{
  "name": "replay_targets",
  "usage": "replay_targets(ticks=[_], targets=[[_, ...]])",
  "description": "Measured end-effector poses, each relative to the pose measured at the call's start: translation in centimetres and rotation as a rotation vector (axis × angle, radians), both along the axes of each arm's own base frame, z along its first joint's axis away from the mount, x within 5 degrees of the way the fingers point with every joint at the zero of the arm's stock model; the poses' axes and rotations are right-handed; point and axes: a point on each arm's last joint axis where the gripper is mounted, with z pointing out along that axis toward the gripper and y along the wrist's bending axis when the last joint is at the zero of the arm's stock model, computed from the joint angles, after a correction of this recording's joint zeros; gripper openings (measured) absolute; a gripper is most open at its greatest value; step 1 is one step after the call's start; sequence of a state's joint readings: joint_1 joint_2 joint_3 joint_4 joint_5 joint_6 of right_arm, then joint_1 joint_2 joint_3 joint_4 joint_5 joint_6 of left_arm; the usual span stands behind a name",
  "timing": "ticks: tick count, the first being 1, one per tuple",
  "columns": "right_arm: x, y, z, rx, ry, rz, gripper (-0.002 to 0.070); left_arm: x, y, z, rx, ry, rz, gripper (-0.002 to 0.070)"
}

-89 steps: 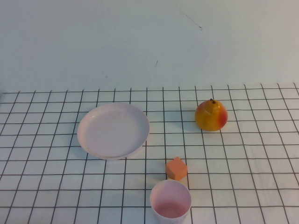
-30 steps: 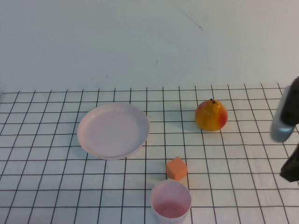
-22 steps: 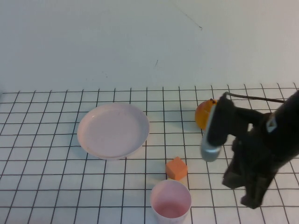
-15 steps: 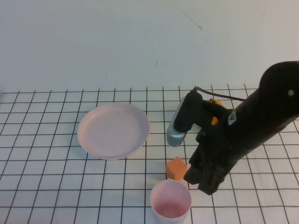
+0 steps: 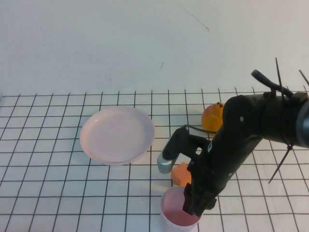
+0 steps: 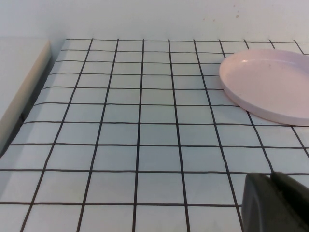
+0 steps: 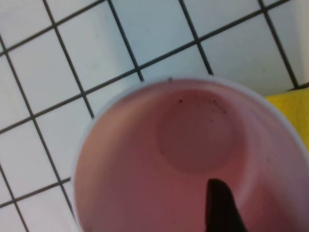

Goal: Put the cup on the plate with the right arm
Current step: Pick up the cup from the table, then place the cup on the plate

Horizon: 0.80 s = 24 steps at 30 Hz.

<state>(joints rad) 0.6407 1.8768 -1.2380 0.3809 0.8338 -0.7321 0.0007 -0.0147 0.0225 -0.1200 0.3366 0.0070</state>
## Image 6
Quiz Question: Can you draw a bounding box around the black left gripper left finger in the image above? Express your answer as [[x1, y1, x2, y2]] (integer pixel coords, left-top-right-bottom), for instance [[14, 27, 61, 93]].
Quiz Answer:
[[241, 173, 305, 232]]

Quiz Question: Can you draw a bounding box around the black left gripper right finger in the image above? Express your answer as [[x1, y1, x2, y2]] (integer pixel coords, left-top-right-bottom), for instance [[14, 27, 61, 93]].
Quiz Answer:
[[270, 171, 309, 232]]

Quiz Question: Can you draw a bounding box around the white black grid tablecloth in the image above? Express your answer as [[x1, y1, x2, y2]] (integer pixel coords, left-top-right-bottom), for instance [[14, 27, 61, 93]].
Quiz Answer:
[[0, 38, 309, 232]]

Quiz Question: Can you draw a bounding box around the pink round plate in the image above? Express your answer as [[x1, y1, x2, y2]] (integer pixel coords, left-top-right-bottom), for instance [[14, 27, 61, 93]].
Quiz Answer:
[[219, 49, 309, 127]]

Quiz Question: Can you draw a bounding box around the beige board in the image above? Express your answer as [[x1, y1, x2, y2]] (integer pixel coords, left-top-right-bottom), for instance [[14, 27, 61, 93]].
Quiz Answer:
[[0, 36, 52, 155]]

